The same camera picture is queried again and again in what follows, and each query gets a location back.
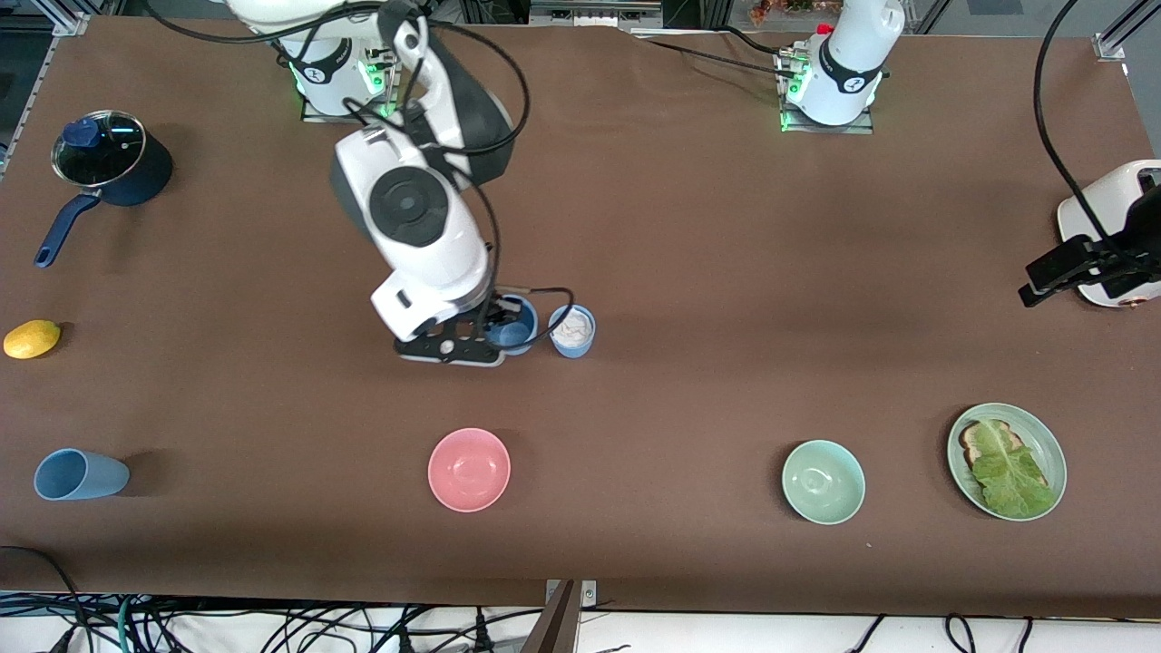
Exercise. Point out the short blue cup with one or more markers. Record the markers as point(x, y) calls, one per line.
point(517, 342)

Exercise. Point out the glass lid with blue knob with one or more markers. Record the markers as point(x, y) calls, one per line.
point(104, 154)

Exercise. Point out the dark blue saucepan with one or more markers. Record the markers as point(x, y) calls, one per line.
point(150, 177)

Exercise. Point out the toast slice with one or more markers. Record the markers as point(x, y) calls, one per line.
point(975, 444)

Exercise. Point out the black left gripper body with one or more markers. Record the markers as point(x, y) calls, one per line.
point(1139, 230)

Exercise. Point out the pink bowl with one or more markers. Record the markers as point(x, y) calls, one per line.
point(469, 470)

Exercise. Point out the white tissue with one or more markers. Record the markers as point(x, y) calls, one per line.
point(571, 328)

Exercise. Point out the dark camera stand bar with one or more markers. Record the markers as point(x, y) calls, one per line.
point(555, 626)

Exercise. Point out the white toaster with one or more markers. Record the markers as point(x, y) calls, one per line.
point(1093, 204)

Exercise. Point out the mint green bowl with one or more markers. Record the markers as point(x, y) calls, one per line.
point(823, 482)

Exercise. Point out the grey power strip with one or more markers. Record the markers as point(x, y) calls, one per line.
point(590, 14)

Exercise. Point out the small metal edge bracket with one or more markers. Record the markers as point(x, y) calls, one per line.
point(588, 594)

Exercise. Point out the blue cup holding tissue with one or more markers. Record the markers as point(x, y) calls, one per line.
point(573, 351)

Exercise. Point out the aluminium frame bracket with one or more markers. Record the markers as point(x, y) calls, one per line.
point(1111, 47)
point(71, 24)

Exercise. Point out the yellow lemon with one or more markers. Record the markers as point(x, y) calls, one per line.
point(32, 339)

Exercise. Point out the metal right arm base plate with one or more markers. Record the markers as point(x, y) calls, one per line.
point(313, 111)

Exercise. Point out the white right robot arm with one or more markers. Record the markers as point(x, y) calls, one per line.
point(426, 209)

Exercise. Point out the mint green plate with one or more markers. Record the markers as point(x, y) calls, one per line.
point(1052, 453)

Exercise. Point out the tall blue cup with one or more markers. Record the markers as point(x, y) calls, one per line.
point(86, 475)

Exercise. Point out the green lettuce leaf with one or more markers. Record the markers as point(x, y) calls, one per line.
point(1011, 476)

